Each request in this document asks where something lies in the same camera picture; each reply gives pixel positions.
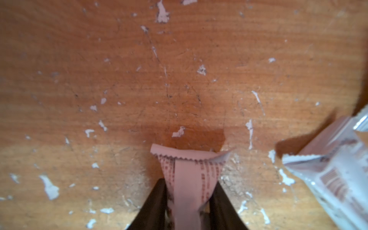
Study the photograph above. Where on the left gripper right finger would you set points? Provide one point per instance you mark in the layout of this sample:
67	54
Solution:
222	215

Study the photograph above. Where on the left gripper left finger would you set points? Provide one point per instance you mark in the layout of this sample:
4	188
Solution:
152	214

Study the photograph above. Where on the white cookie packet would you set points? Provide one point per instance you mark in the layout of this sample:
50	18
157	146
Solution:
334	166
191	177

